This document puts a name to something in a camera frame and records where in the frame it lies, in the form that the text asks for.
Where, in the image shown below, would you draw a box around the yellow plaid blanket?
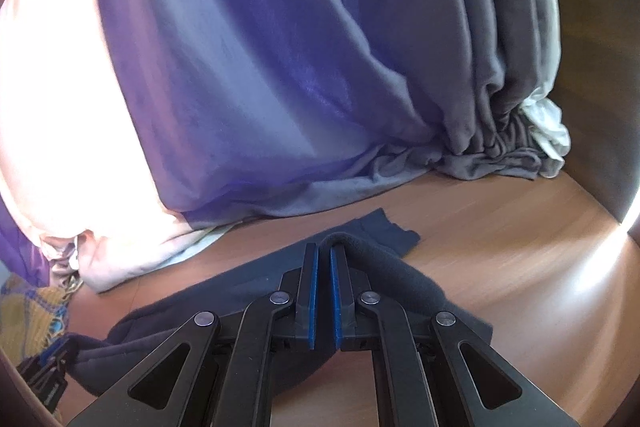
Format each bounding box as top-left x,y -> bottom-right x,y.
0,277 -> 76,363

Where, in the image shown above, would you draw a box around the peach curtain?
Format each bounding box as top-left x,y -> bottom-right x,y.
0,0 -> 221,293

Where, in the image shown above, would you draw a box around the navy pants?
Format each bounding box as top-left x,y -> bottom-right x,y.
67,207 -> 496,398

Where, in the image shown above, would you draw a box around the white cloth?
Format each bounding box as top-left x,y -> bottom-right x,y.
519,7 -> 572,160

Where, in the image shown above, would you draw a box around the grey curtain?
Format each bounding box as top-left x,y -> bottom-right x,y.
430,0 -> 566,180

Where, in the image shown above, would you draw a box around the purple sheer curtain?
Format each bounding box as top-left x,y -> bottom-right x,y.
0,197 -> 53,290
92,0 -> 481,228

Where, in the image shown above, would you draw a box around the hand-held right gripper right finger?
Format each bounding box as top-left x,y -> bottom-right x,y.
330,246 -> 582,427

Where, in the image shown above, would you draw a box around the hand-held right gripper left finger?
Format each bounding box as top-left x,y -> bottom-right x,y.
65,243 -> 319,427

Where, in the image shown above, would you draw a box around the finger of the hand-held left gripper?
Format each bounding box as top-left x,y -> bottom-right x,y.
40,338 -> 76,370

